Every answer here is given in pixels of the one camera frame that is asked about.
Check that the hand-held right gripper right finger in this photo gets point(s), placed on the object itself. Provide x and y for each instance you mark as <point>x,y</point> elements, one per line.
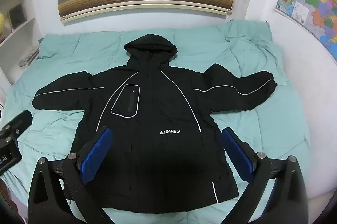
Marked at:
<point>237,154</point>

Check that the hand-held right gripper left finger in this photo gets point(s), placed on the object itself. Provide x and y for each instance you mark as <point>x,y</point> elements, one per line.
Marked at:
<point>96,155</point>

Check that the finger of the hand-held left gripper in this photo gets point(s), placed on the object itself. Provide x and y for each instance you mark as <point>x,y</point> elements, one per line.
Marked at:
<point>23,120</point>

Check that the black hooded jacket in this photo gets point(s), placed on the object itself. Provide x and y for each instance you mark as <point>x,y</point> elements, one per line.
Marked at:
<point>158,108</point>

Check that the stack of papers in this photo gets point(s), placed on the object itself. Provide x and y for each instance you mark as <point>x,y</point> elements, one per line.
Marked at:
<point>29,57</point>

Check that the white bookshelf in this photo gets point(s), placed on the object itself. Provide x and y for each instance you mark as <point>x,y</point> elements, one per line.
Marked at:
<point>23,34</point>

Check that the yellow round object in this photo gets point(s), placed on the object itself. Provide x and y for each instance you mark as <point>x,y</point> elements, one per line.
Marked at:
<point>1,24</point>

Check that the teal quilted blanket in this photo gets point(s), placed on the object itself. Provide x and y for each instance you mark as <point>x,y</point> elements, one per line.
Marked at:
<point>237,55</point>

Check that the dark picture frame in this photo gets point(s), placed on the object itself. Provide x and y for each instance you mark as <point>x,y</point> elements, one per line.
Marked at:
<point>16,15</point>

